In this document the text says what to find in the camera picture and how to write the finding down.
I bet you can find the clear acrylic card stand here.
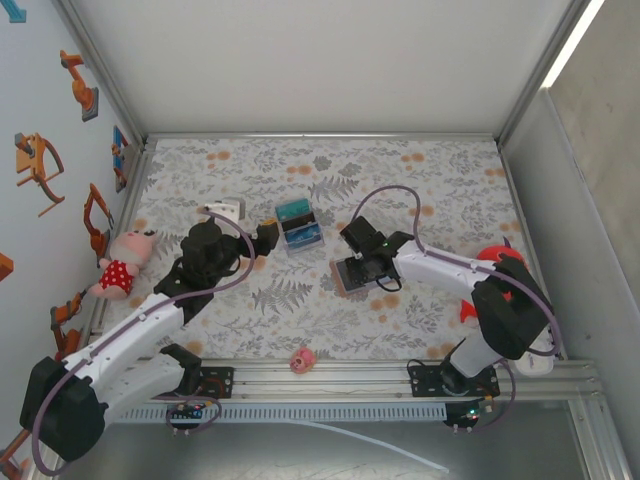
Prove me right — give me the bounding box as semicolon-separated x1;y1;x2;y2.
273;198;326;257

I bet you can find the teal card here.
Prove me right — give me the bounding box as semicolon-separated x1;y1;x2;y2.
274;199;312;224

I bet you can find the blue printed card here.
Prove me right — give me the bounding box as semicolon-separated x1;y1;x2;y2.
283;223;324;249

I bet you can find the floral tablecloth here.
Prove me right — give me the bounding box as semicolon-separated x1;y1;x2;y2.
97;137;564;361

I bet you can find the pink plush doll red dress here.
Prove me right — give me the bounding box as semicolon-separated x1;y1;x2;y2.
89;229;159;301

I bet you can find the small pink toy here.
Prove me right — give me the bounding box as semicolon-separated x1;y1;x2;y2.
291;348;318;374

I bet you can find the red monster toy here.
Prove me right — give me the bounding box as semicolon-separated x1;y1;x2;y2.
458;243;529;326

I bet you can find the white plastic tube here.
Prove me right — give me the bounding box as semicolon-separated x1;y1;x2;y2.
279;418;450;474

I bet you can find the white light strip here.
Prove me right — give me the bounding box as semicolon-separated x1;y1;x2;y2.
542;0;606;90

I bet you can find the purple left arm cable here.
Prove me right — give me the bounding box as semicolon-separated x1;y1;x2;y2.
29;209;257;476

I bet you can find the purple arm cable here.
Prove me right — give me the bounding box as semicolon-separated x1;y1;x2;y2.
352;184;564;434
29;209;257;476

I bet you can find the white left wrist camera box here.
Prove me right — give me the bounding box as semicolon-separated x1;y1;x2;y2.
204;197;247;224

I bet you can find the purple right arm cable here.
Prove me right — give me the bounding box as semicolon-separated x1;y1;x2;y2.
352;184;564;434

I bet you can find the blue orange wall sticker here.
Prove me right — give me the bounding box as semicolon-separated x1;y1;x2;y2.
110;124;130;194

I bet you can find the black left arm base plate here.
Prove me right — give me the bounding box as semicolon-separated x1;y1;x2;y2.
143;366;236;400

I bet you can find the aluminium frame rail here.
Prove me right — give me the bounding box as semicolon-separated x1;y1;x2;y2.
47;357;601;406

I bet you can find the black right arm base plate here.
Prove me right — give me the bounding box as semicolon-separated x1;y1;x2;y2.
408;363;501;399

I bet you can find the white slotted cable duct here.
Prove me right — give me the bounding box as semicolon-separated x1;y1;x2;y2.
107;404;448;422

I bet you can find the orange claw wall sticker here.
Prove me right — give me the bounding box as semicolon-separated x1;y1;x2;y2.
13;132;66;218

